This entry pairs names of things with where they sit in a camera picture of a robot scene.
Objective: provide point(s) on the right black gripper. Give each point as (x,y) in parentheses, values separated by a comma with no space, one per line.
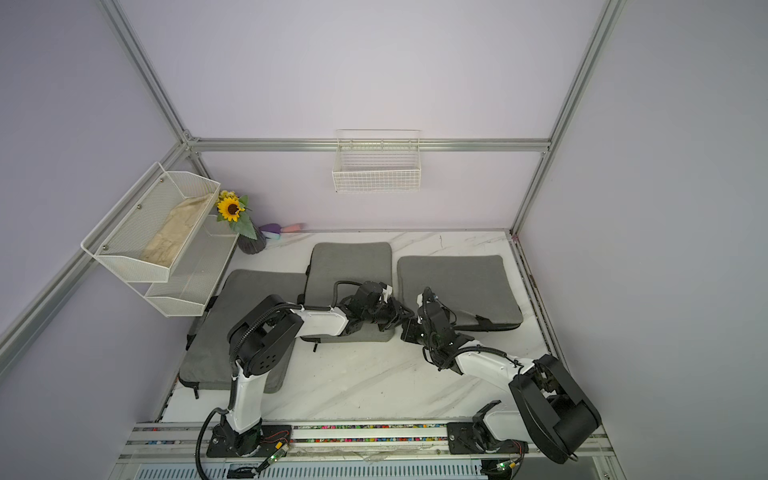
(410,326)

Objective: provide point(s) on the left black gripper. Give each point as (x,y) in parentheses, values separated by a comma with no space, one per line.
(397,317)

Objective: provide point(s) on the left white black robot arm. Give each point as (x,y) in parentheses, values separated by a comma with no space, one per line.
(260,341)

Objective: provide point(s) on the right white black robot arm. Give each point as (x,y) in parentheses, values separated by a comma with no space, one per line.
(552,412)

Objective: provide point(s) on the pastel toy mushrooms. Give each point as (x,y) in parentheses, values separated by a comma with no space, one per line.
(275,231)

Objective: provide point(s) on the artificial sunflower bouquet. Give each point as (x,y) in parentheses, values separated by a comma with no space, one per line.
(233,210)

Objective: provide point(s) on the lower white mesh shelf basket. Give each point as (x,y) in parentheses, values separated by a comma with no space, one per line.
(198,273)

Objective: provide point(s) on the white mesh shelf basket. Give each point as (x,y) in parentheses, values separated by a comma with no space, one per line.
(198,273)
(120,237)

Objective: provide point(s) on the beige cloth in basket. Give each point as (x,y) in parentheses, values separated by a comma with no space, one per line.
(167,243)

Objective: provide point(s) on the upper white mesh shelf basket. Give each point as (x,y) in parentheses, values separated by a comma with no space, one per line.
(120,237)

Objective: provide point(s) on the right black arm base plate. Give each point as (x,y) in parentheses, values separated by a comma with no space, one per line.
(465,438)

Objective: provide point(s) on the white wire wall basket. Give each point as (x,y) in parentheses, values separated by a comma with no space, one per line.
(377,161)

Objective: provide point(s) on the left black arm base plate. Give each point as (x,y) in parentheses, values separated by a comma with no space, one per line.
(260,441)

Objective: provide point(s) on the aluminium frame rails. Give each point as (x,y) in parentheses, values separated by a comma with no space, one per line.
(340,115)

